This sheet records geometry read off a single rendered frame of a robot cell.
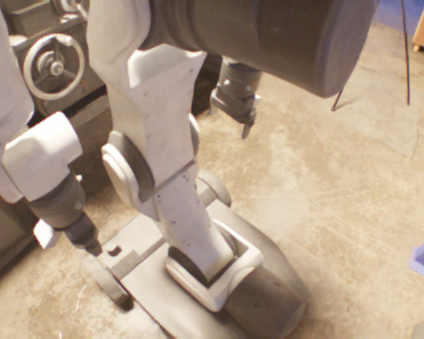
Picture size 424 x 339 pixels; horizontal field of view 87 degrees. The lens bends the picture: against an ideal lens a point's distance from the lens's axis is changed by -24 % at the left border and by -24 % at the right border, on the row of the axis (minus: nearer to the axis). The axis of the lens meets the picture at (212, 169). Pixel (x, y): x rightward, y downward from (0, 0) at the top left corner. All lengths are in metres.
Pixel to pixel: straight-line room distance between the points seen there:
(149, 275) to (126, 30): 0.77
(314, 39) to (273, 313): 0.60
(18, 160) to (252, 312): 0.58
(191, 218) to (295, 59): 0.54
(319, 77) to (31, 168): 0.31
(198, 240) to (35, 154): 0.48
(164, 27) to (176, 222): 0.48
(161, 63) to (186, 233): 0.42
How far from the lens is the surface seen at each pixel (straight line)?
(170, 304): 0.87
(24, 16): 0.91
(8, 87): 0.28
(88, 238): 0.49
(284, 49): 0.20
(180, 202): 0.65
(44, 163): 0.35
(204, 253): 0.72
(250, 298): 0.69
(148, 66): 0.40
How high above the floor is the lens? 1.01
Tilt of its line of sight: 48 degrees down
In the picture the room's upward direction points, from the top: 2 degrees counter-clockwise
